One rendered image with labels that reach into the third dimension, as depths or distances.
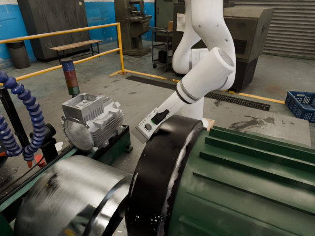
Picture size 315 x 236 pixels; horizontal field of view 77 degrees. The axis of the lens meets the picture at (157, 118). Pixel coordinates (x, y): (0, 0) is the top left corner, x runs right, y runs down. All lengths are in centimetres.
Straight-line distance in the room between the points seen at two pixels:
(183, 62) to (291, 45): 618
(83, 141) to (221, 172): 80
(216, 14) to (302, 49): 652
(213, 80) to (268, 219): 41
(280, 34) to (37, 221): 691
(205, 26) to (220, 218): 50
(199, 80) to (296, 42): 653
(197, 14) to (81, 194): 52
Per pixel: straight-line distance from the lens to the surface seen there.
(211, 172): 21
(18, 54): 588
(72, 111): 82
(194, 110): 108
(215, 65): 54
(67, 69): 116
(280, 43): 704
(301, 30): 701
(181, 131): 23
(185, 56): 98
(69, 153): 95
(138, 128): 75
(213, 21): 61
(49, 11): 618
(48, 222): 47
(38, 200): 50
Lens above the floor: 150
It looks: 31 degrees down
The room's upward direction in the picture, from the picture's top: straight up
